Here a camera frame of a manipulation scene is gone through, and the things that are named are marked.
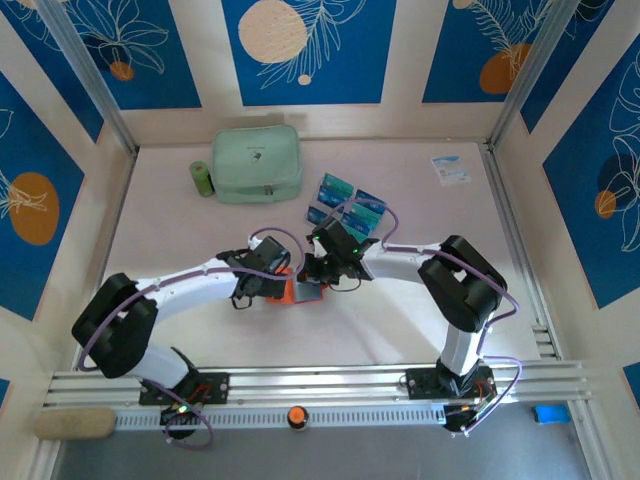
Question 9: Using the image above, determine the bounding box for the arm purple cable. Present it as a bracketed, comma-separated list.
[319, 199, 525, 435]
[77, 225, 309, 450]

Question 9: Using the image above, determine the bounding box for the beige foam pad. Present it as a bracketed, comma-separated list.
[33, 407, 117, 441]

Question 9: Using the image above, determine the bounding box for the teal credit card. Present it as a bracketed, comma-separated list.
[322, 172, 354, 195]

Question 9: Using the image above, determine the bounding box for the clear acrylic card stand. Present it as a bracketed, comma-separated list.
[304, 171, 390, 240]

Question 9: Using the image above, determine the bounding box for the small black electronics board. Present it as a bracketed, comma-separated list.
[443, 403, 494, 435]
[159, 404, 202, 427]

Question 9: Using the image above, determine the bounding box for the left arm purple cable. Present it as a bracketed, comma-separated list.
[77, 225, 309, 450]

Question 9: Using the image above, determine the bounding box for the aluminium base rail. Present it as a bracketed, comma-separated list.
[42, 362, 594, 409]

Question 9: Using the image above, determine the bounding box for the green cylinder roll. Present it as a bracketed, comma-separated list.
[188, 160, 216, 197]

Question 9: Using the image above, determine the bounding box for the orange stop button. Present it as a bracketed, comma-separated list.
[287, 405, 311, 431]

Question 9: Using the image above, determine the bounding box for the mint green zip pouch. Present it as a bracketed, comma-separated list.
[212, 124, 303, 205]

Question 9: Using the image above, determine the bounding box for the blue sponge block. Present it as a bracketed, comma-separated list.
[532, 403, 571, 426]

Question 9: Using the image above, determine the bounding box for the aluminium side rail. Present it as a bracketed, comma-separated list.
[480, 142, 565, 361]

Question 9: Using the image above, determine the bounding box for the aluminium frame post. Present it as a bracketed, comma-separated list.
[483, 0, 589, 151]
[34, 0, 140, 154]

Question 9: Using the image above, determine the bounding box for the orange card holder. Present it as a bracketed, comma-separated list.
[263, 266, 327, 306]

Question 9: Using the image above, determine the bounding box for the white blue paper packet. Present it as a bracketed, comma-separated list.
[430, 154, 473, 187]

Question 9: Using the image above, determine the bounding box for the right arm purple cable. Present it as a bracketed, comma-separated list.
[319, 199, 525, 435]

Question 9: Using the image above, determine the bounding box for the green credit card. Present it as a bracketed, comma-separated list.
[349, 200, 385, 221]

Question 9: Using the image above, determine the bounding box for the grey slotted cable duct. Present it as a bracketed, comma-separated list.
[114, 402, 446, 431]

